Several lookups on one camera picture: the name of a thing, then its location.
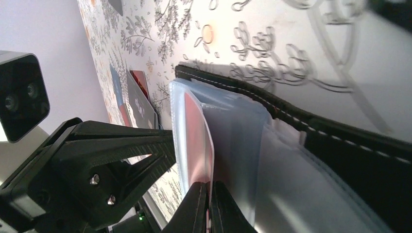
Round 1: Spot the red striped card back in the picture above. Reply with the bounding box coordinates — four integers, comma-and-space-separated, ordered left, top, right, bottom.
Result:
184, 93, 214, 185

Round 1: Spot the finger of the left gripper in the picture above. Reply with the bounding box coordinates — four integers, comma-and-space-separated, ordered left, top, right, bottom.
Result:
48, 120, 175, 161
54, 149, 175, 229

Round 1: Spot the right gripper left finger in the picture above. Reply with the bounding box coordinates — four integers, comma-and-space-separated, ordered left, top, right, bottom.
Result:
161, 182, 208, 233

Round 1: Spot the black VIP card stack left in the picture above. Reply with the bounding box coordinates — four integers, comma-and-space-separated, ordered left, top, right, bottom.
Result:
110, 65, 159, 129

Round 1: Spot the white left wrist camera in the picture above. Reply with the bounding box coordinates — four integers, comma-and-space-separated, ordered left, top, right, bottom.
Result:
0, 50, 50, 143

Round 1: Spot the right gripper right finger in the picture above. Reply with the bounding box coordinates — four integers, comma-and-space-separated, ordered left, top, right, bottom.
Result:
210, 181, 256, 233

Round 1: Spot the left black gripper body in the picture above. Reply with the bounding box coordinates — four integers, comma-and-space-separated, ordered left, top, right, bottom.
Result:
0, 117, 142, 233

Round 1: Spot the black card holder wallet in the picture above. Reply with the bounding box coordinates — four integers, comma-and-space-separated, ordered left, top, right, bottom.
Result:
170, 65, 412, 233

